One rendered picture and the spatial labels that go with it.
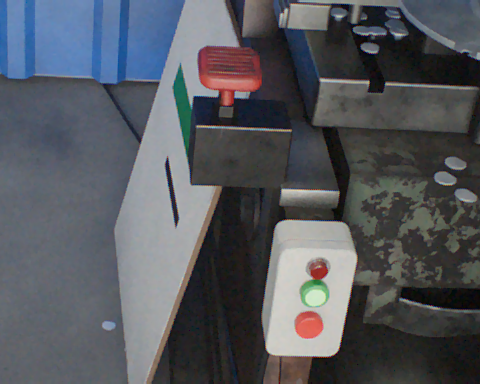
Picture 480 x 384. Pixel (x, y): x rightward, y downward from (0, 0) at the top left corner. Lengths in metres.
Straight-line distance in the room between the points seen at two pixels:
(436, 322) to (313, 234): 0.37
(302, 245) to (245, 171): 0.10
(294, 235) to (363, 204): 0.13
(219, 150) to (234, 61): 0.09
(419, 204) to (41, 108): 1.46
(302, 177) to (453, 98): 0.20
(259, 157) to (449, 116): 0.25
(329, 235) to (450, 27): 0.25
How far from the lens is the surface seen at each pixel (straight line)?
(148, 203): 1.83
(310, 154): 1.14
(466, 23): 1.15
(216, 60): 1.04
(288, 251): 1.02
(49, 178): 2.24
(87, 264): 2.00
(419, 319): 1.37
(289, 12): 1.25
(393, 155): 1.16
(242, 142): 1.05
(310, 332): 1.07
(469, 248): 1.20
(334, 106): 1.18
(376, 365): 1.40
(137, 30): 2.52
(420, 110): 1.20
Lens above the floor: 1.23
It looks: 33 degrees down
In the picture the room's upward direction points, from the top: 7 degrees clockwise
